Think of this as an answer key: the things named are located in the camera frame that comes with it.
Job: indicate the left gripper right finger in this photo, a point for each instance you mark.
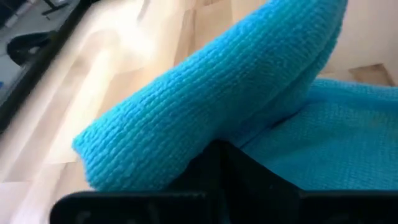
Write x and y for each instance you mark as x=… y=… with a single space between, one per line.
x=264 y=199

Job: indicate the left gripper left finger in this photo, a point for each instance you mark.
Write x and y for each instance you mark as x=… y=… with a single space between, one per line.
x=186 y=202

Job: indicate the blue microfiber towel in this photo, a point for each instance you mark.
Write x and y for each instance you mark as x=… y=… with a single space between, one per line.
x=217 y=93

